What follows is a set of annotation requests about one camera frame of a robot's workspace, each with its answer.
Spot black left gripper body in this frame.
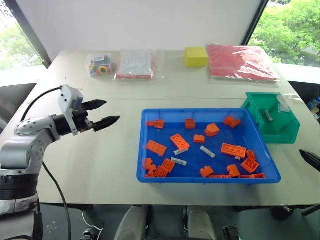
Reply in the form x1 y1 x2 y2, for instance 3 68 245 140
73 103 96 134

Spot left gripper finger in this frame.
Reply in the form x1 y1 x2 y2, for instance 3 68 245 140
93 115 121 133
83 99 108 112

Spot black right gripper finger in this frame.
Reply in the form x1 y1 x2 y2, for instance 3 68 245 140
299 149 320 173

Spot yellow sponge block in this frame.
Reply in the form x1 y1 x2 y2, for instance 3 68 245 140
184 46 210 68

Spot bag of colourful toy parts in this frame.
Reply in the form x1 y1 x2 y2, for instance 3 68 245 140
86 53 114 77

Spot green plastic bin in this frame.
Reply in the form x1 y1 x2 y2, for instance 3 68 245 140
240 91 301 146

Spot red-edged card pack in plastic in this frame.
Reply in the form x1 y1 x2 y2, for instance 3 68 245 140
114 48 165 81

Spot clear label on bin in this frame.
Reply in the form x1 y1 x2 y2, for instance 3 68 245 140
276 95 291 115

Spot orange square plastic brick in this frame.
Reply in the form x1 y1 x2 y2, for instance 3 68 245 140
184 118 197 130

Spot blue plastic tray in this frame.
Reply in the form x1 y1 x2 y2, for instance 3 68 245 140
136 107 282 186

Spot pale rounded robot leg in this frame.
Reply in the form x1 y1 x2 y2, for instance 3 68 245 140
113 205 151 240
185 205 217 240

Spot white small bricks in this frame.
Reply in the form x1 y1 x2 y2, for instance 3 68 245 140
199 145 217 159

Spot red paper pack in plastic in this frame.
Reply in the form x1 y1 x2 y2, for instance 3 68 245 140
205 43 281 85

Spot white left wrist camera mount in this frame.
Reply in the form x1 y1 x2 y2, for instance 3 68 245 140
57 84 84 137

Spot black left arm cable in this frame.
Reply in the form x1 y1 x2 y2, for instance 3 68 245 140
20 85 63 123

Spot black hanging cable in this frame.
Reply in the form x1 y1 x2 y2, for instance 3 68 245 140
41 161 73 240

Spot black window frame bar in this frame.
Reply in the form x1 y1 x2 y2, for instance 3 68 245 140
242 0 270 46
3 0 52 70

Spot thin white cable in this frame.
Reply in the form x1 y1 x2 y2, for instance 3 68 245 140
80 209 104 231

